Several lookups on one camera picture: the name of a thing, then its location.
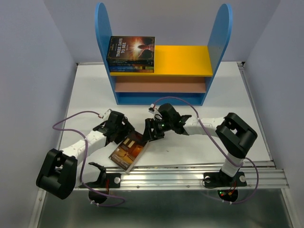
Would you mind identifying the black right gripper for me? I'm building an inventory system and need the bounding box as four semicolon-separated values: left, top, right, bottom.
140;118;173;143

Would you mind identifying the orange Leonard Tolane book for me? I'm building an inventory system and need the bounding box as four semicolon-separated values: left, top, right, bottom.
109;131;148;173

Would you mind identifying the Jane Eyre book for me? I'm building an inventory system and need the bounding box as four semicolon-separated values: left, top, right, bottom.
110;69;154;73

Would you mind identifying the Animal Farm book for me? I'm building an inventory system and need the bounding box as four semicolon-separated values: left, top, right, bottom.
109;66;154;70

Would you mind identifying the A Tale of Two Cities book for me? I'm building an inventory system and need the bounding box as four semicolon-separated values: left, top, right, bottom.
109;63;154;67

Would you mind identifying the Little Women book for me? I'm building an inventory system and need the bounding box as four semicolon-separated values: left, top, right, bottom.
107;60;154;65

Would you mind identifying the Three Days to See book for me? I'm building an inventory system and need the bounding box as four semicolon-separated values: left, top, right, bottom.
107;36;155;61

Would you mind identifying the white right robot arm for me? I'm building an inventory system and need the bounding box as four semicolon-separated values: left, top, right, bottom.
142;103;257;189

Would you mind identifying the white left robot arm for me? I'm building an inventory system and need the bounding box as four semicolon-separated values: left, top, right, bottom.
36;109;135;200

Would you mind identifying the blue yellow wooden bookshelf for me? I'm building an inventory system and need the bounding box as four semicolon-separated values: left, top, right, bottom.
95;3;233;105

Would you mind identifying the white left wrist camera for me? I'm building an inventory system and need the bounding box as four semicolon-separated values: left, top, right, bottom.
98;109;112;121

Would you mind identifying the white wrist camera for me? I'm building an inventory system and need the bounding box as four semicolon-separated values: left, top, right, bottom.
98;109;112;121
148;104;162;120

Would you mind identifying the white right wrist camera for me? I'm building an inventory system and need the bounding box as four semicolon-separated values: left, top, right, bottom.
148;104;162;120

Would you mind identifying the aluminium mounting rail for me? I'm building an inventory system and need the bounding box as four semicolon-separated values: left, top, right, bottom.
106;161;289;191

